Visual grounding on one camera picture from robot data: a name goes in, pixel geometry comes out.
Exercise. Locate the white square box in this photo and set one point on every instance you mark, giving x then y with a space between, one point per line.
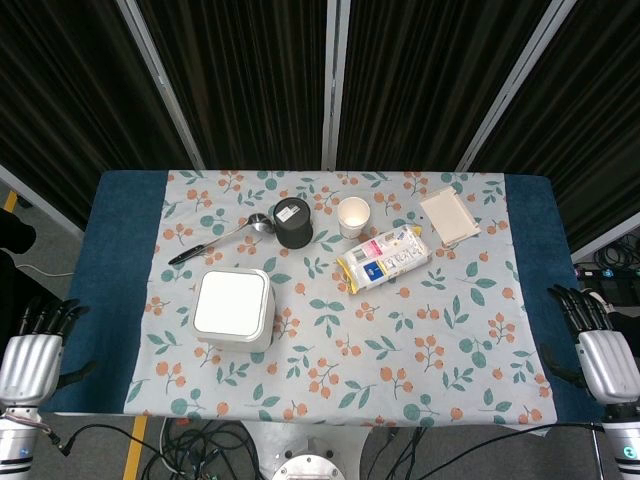
234 310

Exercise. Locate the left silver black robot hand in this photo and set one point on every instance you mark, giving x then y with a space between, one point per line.
30 357

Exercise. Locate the white paper cup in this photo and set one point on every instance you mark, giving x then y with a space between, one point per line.
353 216

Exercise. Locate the black cylindrical canister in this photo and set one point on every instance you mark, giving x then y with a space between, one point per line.
294 222

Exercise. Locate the white yellow snack package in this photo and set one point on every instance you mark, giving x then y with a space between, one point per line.
382 259

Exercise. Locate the grey metal partition frame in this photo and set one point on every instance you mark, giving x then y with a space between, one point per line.
334 85
510 85
165 85

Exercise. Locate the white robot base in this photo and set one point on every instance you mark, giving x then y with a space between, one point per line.
306 450

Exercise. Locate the power strip with plugs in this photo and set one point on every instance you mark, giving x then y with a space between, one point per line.
605 273

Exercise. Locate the blue table cover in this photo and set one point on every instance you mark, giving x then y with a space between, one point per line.
117 280

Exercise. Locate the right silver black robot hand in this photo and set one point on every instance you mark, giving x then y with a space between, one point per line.
602 360

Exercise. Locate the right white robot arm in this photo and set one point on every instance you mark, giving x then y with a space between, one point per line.
622 442

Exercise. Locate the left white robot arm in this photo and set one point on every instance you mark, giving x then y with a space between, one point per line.
17 440

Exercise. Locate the beige flat box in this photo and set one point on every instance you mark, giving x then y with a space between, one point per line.
449 215

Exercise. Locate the floral patterned tablecloth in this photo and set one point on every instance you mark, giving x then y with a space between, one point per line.
340 310

